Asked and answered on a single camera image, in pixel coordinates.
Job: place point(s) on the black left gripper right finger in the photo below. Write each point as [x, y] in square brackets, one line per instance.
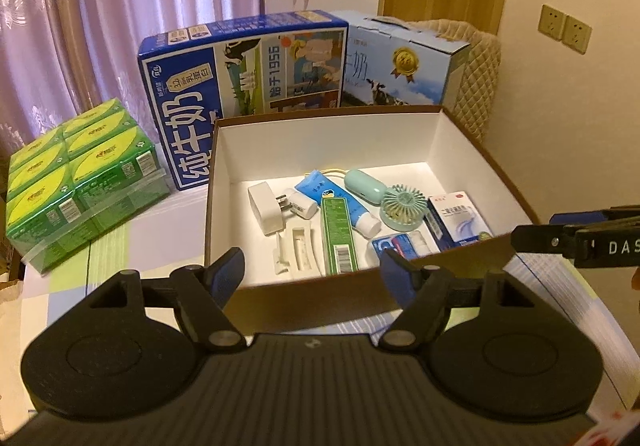
[426, 296]

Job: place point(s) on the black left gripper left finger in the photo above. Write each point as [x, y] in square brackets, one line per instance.
[198, 295]

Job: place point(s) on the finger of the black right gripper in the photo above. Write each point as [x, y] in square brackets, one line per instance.
[608, 219]
[548, 239]

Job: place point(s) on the blue gum container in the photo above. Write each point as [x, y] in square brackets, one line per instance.
[411, 245]

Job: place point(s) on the blue white medicine box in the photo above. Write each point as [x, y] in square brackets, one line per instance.
[454, 221]

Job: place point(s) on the mint handheld fan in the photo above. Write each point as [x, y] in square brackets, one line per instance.
[401, 207]

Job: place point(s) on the blue cream tube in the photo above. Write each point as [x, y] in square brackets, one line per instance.
[324, 191]

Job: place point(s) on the green slim box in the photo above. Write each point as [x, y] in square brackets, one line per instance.
[338, 244]

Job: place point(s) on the white plastic hair clip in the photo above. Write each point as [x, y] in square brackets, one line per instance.
[294, 253]

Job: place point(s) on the white wall charger plug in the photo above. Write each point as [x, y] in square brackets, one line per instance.
[268, 208]

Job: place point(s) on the white power adapter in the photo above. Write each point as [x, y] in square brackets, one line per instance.
[300, 204]

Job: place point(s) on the plaid tablecloth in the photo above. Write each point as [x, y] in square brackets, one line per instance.
[172, 234]

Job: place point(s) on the beige quilted chair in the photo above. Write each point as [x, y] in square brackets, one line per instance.
[479, 82]

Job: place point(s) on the green tea carton pack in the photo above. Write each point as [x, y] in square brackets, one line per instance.
[78, 181]

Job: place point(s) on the light blue milk gift box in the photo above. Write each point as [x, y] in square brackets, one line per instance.
[388, 62]

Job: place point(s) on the blue milk carton box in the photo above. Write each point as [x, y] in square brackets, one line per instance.
[246, 66]

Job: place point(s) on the pink curtain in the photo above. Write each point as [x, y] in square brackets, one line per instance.
[60, 58]

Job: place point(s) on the wall power socket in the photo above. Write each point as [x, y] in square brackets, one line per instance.
[551, 22]
[576, 34]

